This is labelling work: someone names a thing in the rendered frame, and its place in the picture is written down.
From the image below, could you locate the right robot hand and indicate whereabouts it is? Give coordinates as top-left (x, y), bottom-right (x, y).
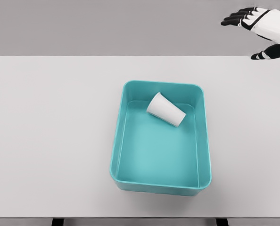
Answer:
top-left (221, 7), bottom-right (280, 60)

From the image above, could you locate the white paper cup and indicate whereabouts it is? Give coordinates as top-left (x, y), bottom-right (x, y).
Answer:
top-left (146, 92), bottom-right (187, 128)

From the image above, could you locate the teal plastic basket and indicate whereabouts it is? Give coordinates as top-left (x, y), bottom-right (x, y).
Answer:
top-left (109, 80), bottom-right (212, 197)

